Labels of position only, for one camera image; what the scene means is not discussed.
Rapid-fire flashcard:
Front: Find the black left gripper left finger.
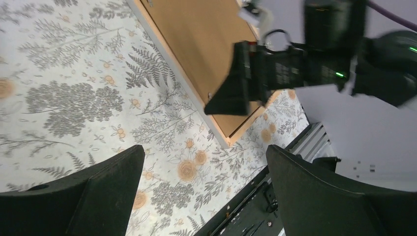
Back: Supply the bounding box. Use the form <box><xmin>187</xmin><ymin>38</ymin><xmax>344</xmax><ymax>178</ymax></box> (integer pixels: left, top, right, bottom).
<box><xmin>0</xmin><ymin>145</ymin><xmax>145</xmax><ymax>236</ymax></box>

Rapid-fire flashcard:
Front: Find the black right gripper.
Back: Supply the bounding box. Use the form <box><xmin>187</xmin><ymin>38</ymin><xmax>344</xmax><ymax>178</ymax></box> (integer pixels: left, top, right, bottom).
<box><xmin>204</xmin><ymin>0</ymin><xmax>367</xmax><ymax>116</ymax></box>

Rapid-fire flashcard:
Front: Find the floral patterned table mat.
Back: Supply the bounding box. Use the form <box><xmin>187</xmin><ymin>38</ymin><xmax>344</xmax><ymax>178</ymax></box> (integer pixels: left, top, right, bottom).
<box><xmin>0</xmin><ymin>0</ymin><xmax>308</xmax><ymax>236</ymax></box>

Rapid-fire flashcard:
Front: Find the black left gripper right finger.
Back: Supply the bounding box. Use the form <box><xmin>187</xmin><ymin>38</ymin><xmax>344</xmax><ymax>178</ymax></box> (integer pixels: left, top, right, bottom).
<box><xmin>266</xmin><ymin>145</ymin><xmax>417</xmax><ymax>236</ymax></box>

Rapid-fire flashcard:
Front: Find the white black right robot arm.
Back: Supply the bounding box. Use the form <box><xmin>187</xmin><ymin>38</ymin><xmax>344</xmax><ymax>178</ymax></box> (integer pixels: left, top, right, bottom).
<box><xmin>204</xmin><ymin>0</ymin><xmax>417</xmax><ymax>116</ymax></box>

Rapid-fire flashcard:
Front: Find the light wooden picture frame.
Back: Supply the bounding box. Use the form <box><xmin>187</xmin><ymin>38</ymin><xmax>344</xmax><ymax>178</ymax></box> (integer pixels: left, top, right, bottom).
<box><xmin>125</xmin><ymin>0</ymin><xmax>284</xmax><ymax>150</ymax></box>

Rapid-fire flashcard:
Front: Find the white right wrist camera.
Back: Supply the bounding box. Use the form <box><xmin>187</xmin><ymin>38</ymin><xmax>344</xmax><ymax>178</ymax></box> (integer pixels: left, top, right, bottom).
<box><xmin>238</xmin><ymin>0</ymin><xmax>274</xmax><ymax>36</ymax></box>

